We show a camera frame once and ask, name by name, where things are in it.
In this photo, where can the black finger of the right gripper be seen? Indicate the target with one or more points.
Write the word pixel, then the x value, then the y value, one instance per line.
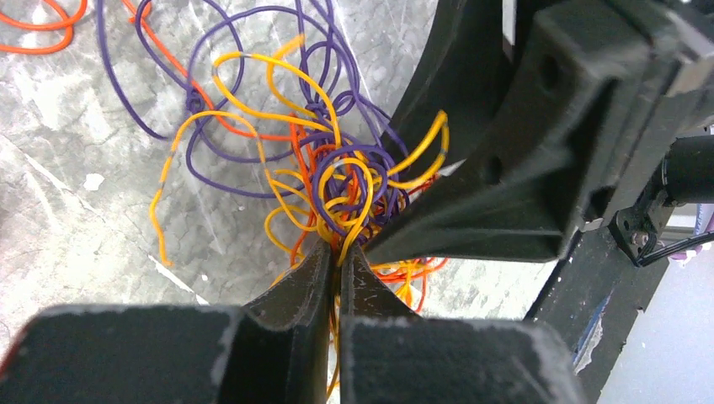
pixel 556 135

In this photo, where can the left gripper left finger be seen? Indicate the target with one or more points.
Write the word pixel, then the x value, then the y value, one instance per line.
pixel 274 349

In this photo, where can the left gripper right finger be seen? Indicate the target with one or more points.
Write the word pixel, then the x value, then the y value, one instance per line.
pixel 389 354

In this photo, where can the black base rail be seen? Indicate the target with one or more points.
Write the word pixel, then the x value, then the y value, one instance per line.
pixel 592 299

